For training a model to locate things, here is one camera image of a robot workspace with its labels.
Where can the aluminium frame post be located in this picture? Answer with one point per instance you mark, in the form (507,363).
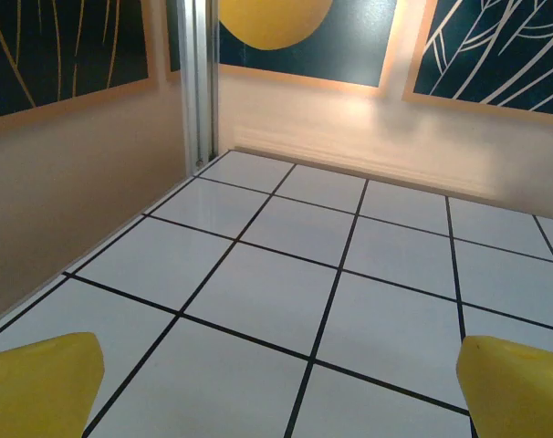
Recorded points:
(196,68)

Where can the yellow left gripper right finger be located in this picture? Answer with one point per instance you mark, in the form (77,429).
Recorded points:
(518,392)

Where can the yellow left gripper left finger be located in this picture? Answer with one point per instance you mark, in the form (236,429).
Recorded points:
(39,388)

